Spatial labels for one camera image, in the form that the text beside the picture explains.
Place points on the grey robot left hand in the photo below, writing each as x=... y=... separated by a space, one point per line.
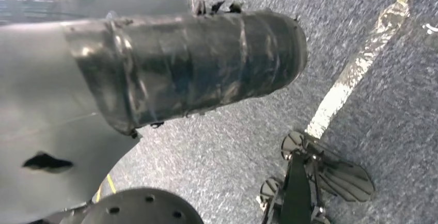
x=41 y=89

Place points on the yellow floor tape square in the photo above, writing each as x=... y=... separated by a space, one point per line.
x=111 y=183

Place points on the black round plate with holes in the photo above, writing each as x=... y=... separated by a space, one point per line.
x=143 y=208

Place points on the silver floor tape strip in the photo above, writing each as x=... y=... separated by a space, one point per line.
x=352 y=68

